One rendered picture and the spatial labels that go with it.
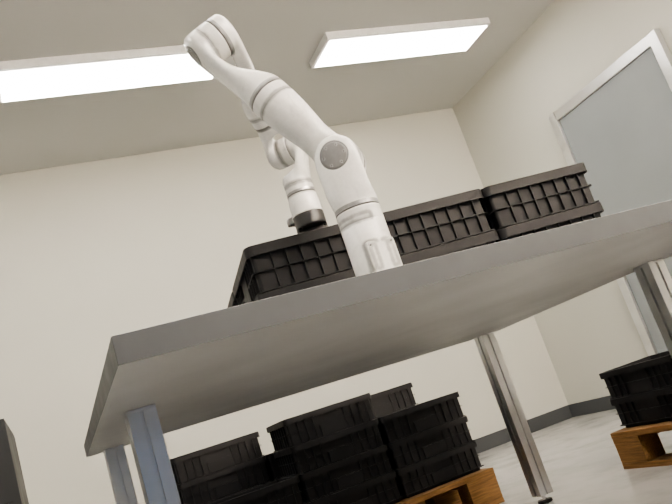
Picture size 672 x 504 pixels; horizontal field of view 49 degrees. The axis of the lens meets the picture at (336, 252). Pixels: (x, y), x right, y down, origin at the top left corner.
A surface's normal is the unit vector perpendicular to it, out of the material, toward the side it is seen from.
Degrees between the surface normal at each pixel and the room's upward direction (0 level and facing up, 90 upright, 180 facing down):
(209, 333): 90
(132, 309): 90
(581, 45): 90
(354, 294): 90
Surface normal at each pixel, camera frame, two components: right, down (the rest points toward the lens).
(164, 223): 0.32, -0.32
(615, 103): -0.89, 0.20
